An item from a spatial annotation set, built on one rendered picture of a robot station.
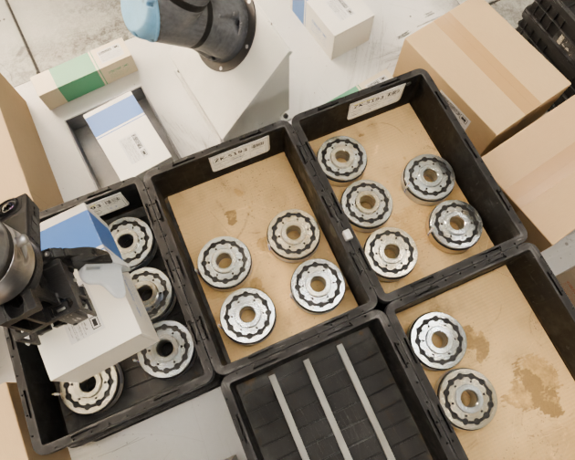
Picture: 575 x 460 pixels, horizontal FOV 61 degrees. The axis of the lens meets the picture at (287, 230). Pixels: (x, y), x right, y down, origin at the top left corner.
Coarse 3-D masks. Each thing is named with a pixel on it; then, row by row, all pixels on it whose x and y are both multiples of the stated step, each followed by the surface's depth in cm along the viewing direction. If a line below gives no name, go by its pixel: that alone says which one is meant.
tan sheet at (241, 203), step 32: (192, 192) 101; (224, 192) 101; (256, 192) 101; (288, 192) 101; (192, 224) 99; (224, 224) 99; (256, 224) 99; (192, 256) 96; (256, 256) 96; (320, 256) 96; (256, 288) 94; (288, 288) 94; (320, 288) 94; (288, 320) 92; (320, 320) 92
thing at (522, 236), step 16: (400, 80) 98; (432, 80) 98; (352, 96) 97; (304, 112) 96; (320, 112) 96; (448, 112) 95; (304, 144) 93; (464, 144) 94; (480, 160) 92; (320, 176) 91; (496, 192) 90; (336, 208) 89; (512, 208) 89; (512, 224) 89; (352, 240) 87; (512, 240) 87; (480, 256) 88; (368, 272) 85; (448, 272) 85; (400, 288) 84; (416, 288) 84
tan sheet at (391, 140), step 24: (384, 120) 106; (408, 120) 106; (312, 144) 104; (384, 144) 104; (408, 144) 104; (432, 144) 104; (384, 168) 103; (336, 192) 101; (456, 192) 101; (408, 216) 99; (360, 240) 98; (480, 240) 98; (432, 264) 96; (384, 288) 94
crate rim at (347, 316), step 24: (168, 168) 92; (312, 168) 92; (336, 216) 88; (168, 240) 87; (360, 264) 86; (192, 288) 84; (360, 312) 83; (312, 336) 82; (216, 360) 80; (240, 360) 80
